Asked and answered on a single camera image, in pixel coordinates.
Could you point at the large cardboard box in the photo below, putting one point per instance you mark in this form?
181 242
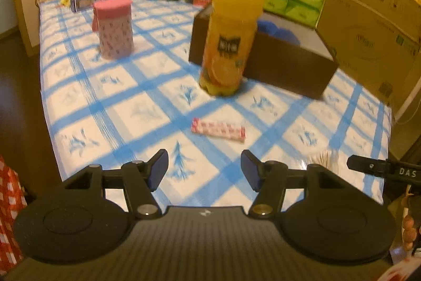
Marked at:
368 30

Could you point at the pink patterned cup with lid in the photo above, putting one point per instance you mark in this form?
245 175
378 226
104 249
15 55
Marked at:
113 29

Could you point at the pink patterned candy bar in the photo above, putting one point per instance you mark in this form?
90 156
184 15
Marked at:
218 129

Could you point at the dark brown storage box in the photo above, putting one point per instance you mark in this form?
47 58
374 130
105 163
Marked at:
289 63

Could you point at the blue soft item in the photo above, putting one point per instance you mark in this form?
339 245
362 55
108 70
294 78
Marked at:
279 30

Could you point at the blue checked tablecloth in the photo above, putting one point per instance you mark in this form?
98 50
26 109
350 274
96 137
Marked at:
138 93

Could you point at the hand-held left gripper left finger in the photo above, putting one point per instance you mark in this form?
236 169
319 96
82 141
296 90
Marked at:
158 169

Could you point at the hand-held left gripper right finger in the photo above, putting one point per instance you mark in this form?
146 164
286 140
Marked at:
250 169

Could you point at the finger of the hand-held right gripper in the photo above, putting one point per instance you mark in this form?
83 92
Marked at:
368 165

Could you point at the red checked bag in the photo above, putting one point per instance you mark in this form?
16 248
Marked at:
10 208

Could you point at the orange juice bottle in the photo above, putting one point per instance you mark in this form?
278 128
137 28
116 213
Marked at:
230 27

